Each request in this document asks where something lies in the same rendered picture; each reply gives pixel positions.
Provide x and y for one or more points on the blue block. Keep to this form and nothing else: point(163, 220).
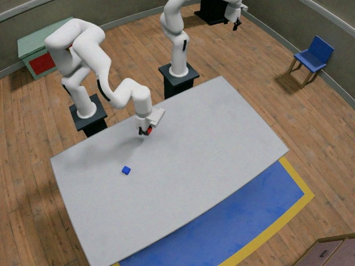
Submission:
point(126, 170)

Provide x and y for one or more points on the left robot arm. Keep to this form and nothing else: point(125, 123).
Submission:
point(172, 25)

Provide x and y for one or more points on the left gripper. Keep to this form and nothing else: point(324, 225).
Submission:
point(232, 15)

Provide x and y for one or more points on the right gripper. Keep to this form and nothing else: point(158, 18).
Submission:
point(142, 125)

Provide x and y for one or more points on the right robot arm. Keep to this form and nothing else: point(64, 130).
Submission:
point(74, 64)

